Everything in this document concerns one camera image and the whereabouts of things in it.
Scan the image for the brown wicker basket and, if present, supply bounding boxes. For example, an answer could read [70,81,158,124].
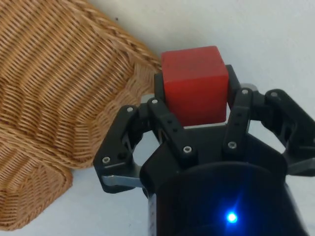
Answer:
[0,149,75,233]
[0,0,163,173]

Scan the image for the red cube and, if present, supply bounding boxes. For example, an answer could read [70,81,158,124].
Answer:
[160,45,230,127]

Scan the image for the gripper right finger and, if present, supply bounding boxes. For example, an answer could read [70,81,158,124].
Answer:
[220,64,315,177]

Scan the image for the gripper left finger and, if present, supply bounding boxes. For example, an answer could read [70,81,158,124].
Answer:
[93,73,199,195]

